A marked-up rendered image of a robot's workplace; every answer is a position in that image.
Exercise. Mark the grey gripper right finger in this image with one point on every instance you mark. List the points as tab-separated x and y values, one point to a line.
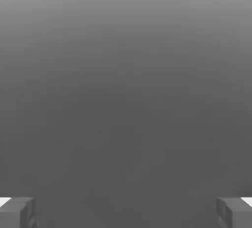
238	212

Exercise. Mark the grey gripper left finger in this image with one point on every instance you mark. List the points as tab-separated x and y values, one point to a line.
13	212

